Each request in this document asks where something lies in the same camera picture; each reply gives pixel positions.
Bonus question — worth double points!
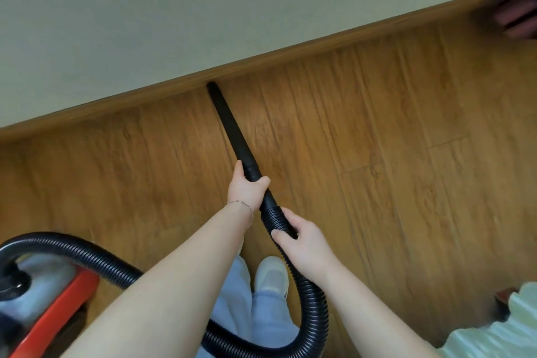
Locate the person's left forearm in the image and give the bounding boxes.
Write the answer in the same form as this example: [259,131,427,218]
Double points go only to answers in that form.
[60,202,255,358]

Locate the person's leg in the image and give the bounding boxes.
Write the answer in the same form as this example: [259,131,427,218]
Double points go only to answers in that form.
[209,255,252,342]
[251,290,301,346]

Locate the person's right hand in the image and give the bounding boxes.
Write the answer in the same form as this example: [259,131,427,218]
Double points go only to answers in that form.
[270,207,341,283]

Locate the person's left leg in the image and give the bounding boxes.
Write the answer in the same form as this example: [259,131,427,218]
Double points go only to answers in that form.
[209,255,252,342]

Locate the pale green bedspread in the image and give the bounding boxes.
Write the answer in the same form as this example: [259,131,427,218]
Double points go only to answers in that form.
[436,282,537,358]

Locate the purple curtain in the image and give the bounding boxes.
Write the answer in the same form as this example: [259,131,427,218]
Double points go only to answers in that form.
[491,0,537,40]

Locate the thin silver bracelet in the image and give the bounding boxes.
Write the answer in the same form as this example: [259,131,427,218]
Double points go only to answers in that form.
[226,199,255,224]

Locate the person's left hand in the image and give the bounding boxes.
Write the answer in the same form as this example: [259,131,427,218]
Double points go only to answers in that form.
[226,159,271,215]

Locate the person's right forearm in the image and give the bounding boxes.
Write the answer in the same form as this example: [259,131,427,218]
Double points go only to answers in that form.
[311,261,441,358]

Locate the wooden skirting board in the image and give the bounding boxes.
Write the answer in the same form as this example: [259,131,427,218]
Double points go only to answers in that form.
[0,0,504,143]

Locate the person's right leg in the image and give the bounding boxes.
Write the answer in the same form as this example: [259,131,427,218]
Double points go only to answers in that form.
[251,290,301,346]

